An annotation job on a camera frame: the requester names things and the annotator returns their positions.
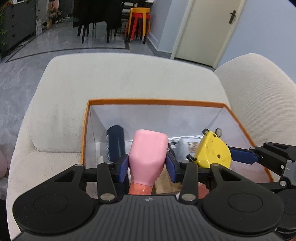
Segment clear plastic card box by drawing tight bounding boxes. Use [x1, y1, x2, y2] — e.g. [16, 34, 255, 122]
[168, 136, 203, 162]

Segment dark blue cylinder bottle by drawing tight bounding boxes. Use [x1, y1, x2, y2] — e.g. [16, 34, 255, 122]
[106, 125, 125, 163]

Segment yellow tape measure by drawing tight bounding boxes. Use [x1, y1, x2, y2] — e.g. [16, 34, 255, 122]
[186, 128, 232, 169]

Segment pink pump bottle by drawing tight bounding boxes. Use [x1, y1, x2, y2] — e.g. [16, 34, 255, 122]
[129, 130, 168, 195]

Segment orange cardboard box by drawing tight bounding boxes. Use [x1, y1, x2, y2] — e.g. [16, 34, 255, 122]
[81, 99, 272, 194]

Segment beige sofa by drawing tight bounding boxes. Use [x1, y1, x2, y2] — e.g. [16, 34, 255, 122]
[6, 53, 295, 238]

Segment black bag trash bin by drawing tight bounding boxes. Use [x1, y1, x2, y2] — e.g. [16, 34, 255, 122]
[0, 152, 8, 178]

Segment cream door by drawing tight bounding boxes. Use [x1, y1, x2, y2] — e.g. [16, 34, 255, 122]
[171, 1, 245, 69]

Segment orange red stacked stools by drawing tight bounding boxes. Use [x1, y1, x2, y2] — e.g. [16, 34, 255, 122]
[125, 8, 151, 44]

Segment black dining chair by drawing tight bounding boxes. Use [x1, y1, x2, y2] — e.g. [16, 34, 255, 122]
[73, 0, 122, 43]

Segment dark grey cabinet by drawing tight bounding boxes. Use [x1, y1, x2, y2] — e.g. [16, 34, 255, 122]
[1, 1, 36, 56]

